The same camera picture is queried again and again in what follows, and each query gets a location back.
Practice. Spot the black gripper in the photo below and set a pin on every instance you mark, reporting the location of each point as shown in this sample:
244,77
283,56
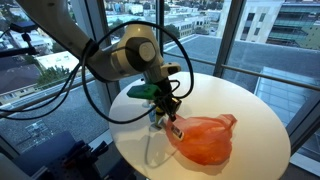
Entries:
165,91

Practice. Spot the long white container with barcode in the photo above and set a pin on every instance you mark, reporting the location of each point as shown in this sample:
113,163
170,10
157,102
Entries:
177,132

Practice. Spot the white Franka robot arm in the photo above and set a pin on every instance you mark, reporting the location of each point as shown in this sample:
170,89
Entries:
100,50

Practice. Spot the blue black robot base stand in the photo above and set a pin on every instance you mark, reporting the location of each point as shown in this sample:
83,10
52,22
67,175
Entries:
56,156

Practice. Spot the orange plastic bag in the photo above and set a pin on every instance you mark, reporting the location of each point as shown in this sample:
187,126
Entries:
206,140

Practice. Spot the grey metal window railing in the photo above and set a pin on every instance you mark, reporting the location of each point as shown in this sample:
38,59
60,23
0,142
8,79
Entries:
266,76

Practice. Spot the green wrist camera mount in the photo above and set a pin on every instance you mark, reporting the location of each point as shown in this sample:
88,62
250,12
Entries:
143,90

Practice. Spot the black camera on stand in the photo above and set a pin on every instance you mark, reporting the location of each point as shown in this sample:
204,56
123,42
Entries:
24,27

